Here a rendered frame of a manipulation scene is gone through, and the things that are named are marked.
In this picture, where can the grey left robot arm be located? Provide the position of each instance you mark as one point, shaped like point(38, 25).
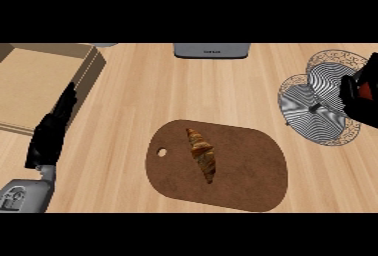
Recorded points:
point(27, 195)

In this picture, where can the pale grey round object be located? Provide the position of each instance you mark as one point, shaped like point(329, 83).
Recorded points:
point(104, 44)

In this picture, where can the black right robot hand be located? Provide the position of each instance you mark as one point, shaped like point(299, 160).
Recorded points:
point(357, 111)

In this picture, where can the open pale wooden drawer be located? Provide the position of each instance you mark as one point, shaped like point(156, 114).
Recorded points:
point(35, 83)

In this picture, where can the brown croissant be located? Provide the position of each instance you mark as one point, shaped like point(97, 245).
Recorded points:
point(203, 153)

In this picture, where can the brown wooden cutting board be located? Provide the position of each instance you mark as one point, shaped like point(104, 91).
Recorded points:
point(246, 180)

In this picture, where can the red bell pepper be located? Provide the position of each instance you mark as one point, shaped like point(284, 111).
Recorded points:
point(365, 90)

